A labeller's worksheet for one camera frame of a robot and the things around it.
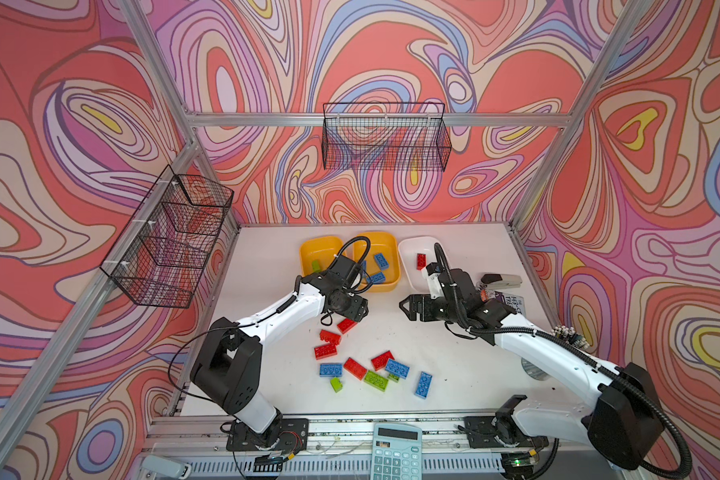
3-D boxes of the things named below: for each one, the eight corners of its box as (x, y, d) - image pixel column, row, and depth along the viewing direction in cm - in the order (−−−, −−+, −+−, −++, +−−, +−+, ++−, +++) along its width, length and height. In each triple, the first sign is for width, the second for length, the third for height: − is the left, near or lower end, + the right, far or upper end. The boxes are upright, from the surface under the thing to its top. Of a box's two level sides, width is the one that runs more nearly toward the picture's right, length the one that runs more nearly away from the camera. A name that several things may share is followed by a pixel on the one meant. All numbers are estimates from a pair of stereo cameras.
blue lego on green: (384, 370, 85) (385, 367, 83) (388, 361, 87) (388, 357, 84) (406, 380, 83) (407, 376, 81) (409, 370, 85) (410, 367, 83)
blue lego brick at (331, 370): (320, 376, 85) (319, 374, 83) (320, 366, 87) (320, 363, 85) (342, 376, 85) (342, 373, 83) (342, 366, 87) (342, 363, 85)
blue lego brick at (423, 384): (414, 393, 81) (415, 391, 80) (420, 373, 85) (421, 370, 83) (425, 398, 81) (427, 396, 79) (431, 377, 84) (433, 375, 83)
